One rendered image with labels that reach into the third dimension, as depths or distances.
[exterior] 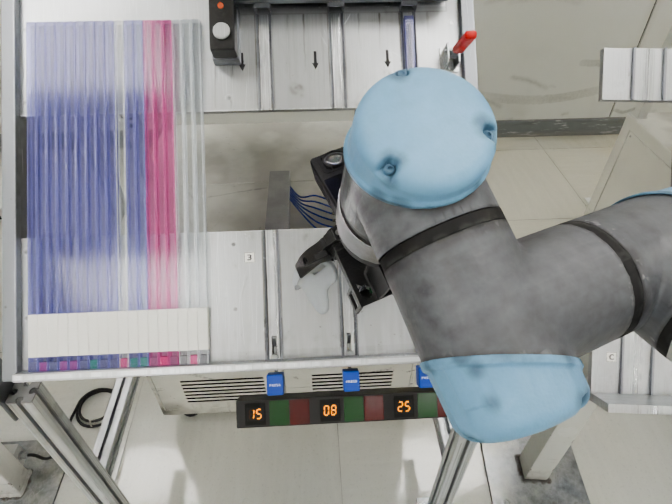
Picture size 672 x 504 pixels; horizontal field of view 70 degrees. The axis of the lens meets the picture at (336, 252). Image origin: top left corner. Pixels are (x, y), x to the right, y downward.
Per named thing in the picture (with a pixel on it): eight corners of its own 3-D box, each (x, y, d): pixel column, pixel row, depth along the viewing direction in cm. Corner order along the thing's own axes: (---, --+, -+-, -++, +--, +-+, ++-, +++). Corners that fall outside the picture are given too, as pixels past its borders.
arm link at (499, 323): (683, 366, 24) (579, 176, 26) (507, 461, 20) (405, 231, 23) (575, 378, 31) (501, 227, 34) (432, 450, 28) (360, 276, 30)
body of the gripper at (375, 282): (352, 316, 48) (365, 297, 36) (318, 241, 50) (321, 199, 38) (420, 287, 49) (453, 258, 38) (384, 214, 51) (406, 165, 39)
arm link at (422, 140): (392, 231, 22) (324, 76, 24) (365, 279, 32) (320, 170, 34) (542, 175, 23) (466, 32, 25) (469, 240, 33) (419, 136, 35)
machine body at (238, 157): (407, 414, 142) (437, 261, 100) (168, 427, 139) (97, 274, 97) (380, 264, 190) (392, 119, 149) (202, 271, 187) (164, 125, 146)
